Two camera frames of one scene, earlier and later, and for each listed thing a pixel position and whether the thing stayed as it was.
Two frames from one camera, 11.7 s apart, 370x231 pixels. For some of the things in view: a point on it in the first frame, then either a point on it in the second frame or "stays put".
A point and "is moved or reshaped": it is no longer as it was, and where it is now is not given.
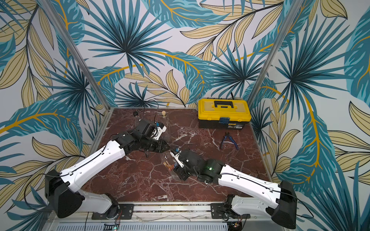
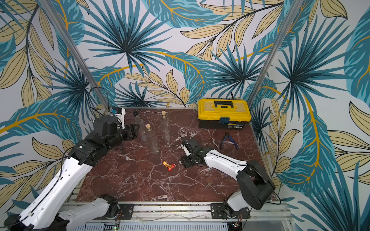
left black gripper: (162, 147) to (132, 133)
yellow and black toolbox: (223, 113) stays put
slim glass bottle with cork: (168, 163) is moved or reshaped
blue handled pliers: (227, 134) stays put
